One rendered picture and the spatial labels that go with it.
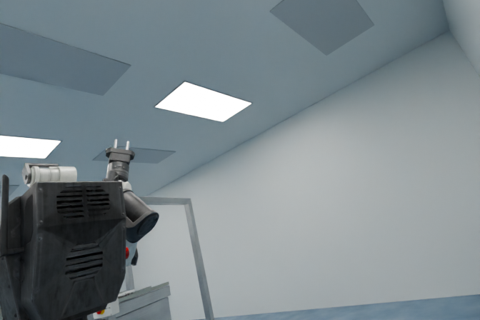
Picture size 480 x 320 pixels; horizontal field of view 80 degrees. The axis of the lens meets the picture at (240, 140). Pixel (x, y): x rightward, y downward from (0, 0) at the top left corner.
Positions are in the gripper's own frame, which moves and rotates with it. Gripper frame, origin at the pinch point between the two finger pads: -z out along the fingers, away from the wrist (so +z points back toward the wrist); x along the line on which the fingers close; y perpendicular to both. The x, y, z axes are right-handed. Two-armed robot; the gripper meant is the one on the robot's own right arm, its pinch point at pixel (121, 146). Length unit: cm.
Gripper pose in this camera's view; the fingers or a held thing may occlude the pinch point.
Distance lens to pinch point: 145.3
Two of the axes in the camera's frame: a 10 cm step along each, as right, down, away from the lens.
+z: 1.4, 8.0, -5.8
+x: -8.8, -1.7, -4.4
